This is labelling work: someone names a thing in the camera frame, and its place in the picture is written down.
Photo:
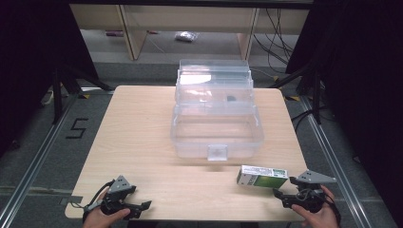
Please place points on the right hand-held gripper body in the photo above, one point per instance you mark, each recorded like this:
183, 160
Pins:
310, 190

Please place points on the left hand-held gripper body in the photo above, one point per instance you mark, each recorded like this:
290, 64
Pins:
118, 189

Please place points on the green and white carton box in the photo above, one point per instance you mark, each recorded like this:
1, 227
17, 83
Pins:
261, 177

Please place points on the clear plastic storage box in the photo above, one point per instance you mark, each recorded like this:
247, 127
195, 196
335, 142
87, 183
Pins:
217, 126

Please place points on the person's right hand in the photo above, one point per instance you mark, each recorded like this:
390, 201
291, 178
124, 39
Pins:
318, 218

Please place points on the person's left hand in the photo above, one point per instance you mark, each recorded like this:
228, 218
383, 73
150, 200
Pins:
102, 219

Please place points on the black metal stand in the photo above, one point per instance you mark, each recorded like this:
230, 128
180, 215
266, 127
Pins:
313, 91
58, 95

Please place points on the black curtain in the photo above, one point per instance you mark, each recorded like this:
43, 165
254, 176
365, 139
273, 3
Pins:
34, 63
361, 95

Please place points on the light wooden shelf unit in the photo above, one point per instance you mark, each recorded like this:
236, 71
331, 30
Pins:
136, 28

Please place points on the clear plastic bag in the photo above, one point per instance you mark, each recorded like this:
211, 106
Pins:
186, 36

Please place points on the aluminium floor rail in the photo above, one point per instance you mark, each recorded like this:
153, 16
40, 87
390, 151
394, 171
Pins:
34, 158
335, 164

